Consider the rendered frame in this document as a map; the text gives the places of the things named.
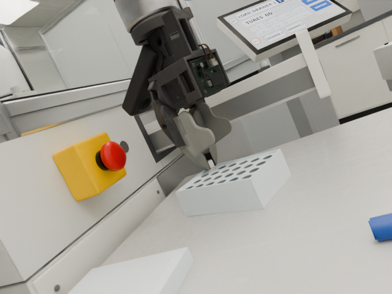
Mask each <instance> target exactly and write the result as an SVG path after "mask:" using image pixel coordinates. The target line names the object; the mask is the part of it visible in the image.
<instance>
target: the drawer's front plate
mask: <svg viewBox="0 0 392 294"><path fill-rule="evenodd" d="M295 34H296V38H297V40H298V42H299V45H300V48H301V50H302V53H303V56H304V58H305V60H306V63H307V66H308V68H309V71H310V74H311V77H312V78H313V81H314V84H315V86H316V89H317V91H318V95H319V96H320V98H321V99H322V98H324V97H327V96H330V95H331V94H332V93H331V90H330V88H329V85H328V83H327V80H326V77H325V75H324V72H323V69H322V67H321V64H320V61H319V59H318V56H317V54H316V51H315V49H314V46H313V43H312V40H311V38H310V36H309V32H308V31H307V28H306V27H305V28H303V29H301V30H298V31H296V32H295Z"/></svg>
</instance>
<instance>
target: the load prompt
mask: <svg viewBox="0 0 392 294"><path fill-rule="evenodd" d="M288 1H290V0H270V1H268V2H265V3H262V4H261V5H258V6H255V7H253V8H250V9H248V10H245V11H243V12H240V13H238V14H235V15H234V16H235V17H236V18H237V19H238V20H240V21H241V20H243V19H246V18H248V17H250V16H253V15H256V14H258V13H260V12H263V11H266V10H267V9H270V8H273V7H275V6H278V5H280V4H283V3H285V2H288Z"/></svg>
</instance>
